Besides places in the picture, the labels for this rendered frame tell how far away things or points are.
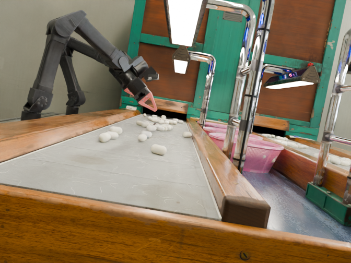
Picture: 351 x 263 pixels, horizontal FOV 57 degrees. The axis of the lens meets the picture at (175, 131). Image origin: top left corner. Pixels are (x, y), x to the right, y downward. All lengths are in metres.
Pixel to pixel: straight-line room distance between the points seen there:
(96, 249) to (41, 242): 0.06
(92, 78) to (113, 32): 0.45
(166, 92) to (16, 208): 1.86
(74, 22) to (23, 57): 1.99
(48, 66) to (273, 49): 1.54
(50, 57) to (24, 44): 1.99
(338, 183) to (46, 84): 0.94
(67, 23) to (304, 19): 1.63
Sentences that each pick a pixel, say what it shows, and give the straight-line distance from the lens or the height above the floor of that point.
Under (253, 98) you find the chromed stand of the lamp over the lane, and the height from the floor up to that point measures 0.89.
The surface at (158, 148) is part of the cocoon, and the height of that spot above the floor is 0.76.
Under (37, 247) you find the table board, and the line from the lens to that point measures 0.41.
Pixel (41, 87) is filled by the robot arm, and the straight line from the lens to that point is 1.19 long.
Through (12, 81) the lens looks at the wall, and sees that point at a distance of 3.20.
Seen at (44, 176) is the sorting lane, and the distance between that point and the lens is 0.46.
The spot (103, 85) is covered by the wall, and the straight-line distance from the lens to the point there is 3.00.
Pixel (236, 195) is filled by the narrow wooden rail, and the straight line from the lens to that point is 0.40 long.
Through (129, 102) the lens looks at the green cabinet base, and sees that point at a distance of 2.20.
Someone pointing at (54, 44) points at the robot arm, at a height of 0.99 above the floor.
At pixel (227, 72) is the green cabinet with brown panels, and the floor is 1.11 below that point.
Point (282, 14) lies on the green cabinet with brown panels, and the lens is 2.36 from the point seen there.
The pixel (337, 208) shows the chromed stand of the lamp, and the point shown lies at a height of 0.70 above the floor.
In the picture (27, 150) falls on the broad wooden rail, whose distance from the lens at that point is 0.59.
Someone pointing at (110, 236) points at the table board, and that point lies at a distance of 0.38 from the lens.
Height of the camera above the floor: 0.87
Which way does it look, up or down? 5 degrees down
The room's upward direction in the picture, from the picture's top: 10 degrees clockwise
